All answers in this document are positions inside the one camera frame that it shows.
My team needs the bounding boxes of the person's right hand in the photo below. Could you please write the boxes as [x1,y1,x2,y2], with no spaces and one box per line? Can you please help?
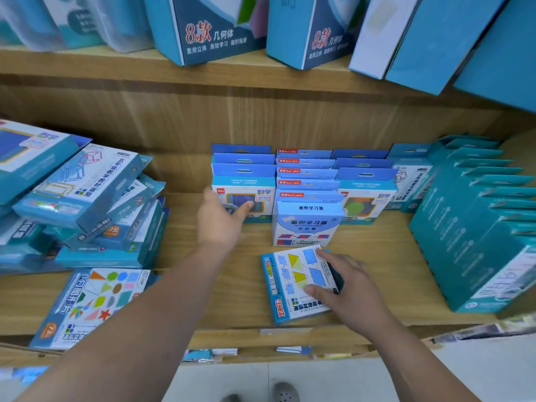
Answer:
[303,249,395,343]

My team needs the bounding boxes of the person's left hand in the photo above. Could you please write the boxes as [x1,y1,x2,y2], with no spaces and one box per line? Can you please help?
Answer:
[196,187,255,257]

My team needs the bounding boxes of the white box with blue shapes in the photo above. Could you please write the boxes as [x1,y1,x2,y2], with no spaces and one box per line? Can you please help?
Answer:
[261,245,340,326]

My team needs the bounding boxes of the person's left forearm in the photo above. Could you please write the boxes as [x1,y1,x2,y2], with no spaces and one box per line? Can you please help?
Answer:
[13,243,237,402]

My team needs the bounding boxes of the person's right forearm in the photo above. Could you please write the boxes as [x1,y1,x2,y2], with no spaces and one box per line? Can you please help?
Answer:
[366,314,482,402]

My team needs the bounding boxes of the blue hang-tab box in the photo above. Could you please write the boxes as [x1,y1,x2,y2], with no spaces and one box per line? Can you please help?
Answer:
[211,176,276,225]
[331,149,389,160]
[336,167,399,226]
[211,164,277,179]
[211,144,272,155]
[212,153,276,166]
[333,157,395,170]

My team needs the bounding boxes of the shelf price label strip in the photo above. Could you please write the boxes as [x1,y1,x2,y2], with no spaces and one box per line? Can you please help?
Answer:
[260,327,313,336]

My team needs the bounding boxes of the row of red-label white boxes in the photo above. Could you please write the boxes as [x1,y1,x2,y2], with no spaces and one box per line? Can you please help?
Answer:
[272,148,346,248]

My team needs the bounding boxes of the wooden shelf unit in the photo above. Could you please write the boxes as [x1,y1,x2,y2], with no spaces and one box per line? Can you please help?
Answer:
[0,45,536,370]

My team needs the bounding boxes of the small blue packets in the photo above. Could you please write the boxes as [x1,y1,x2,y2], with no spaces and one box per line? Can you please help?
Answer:
[182,348,239,365]

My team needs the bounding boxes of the pile of teal kit boxes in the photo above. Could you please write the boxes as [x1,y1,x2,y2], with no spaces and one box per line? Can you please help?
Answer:
[0,119,171,275]

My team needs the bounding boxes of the row of teal hang-tab boxes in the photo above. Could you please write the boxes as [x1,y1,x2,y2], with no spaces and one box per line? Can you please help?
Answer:
[408,134,536,314]

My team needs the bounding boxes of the flat box with colourful shapes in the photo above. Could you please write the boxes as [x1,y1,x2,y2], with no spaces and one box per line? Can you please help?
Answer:
[29,268,158,351]

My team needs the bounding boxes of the large dark blue carton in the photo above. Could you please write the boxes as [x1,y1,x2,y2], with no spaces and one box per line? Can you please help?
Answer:
[266,0,370,71]
[143,0,269,67]

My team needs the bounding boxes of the clear plastic case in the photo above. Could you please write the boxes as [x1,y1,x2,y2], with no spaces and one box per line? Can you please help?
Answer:
[94,0,155,54]
[0,0,58,53]

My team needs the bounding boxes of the white and pale blue carton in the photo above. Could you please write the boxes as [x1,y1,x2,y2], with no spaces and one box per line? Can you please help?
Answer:
[348,0,422,80]

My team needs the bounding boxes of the clear case with teal card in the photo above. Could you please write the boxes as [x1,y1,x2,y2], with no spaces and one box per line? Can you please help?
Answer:
[40,0,108,50]

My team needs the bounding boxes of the plain blue carton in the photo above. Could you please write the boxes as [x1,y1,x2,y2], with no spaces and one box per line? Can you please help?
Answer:
[385,0,510,96]
[454,0,536,114]

